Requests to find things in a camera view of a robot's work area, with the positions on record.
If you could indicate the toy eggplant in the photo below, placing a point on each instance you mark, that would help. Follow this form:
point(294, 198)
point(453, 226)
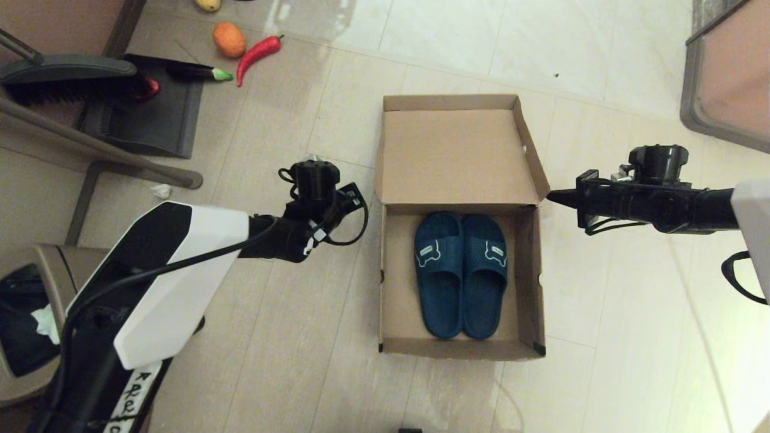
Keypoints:
point(192, 73)

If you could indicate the dark blue slipper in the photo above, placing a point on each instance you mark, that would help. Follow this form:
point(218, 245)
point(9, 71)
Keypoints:
point(439, 300)
point(484, 300)

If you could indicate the red chili pepper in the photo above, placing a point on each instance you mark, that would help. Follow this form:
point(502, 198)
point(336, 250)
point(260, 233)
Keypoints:
point(256, 55)

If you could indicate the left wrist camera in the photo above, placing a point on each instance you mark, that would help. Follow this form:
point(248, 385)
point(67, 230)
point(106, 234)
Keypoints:
point(316, 159)

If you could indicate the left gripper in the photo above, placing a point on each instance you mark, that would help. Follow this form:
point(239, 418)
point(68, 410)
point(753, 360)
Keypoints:
point(334, 213)

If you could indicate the yellow toy fruit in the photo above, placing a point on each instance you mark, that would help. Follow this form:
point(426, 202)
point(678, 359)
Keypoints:
point(207, 5)

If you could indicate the small red toy fruit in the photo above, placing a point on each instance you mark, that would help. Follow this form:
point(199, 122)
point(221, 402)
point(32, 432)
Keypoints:
point(153, 89)

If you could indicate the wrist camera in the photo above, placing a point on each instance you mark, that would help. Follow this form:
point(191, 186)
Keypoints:
point(316, 159)
point(622, 175)

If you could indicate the brown trash bin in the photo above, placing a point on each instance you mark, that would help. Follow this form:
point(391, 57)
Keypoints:
point(60, 258)

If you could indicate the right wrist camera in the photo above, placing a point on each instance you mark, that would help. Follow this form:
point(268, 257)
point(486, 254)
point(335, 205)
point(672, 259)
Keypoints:
point(622, 175)

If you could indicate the orange toy fruit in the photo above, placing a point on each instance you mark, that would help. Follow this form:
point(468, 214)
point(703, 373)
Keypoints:
point(229, 41)

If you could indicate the white crumpled tissue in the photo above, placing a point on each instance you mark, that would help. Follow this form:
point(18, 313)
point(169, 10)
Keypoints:
point(45, 322)
point(161, 191)

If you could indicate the dark grey dustpan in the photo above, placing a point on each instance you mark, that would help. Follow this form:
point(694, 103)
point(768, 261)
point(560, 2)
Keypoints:
point(150, 123)

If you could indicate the black broom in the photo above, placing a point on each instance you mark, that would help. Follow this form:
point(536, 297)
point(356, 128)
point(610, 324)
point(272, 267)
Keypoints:
point(72, 89)

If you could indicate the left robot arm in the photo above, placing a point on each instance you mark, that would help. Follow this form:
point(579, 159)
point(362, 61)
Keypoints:
point(180, 270)

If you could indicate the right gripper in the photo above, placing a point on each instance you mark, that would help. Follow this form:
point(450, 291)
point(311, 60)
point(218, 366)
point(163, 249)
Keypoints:
point(592, 201)

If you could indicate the brown cardboard shoe box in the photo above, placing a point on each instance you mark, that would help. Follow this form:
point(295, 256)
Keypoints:
point(457, 156)

